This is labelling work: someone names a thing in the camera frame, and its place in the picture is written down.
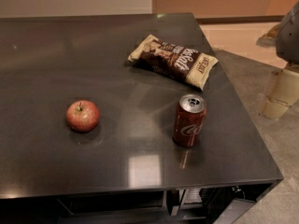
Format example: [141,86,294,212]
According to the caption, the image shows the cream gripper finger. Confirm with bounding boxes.
[261,63,299,119]

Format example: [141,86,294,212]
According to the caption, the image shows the red apple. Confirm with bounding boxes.
[65,100,100,133]

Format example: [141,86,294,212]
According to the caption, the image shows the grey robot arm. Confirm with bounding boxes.
[260,2,299,119]

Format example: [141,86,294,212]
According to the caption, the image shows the red coke can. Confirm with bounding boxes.
[173,94,206,147]

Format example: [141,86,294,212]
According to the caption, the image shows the brown chip bag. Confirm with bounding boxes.
[128,35,218,90]

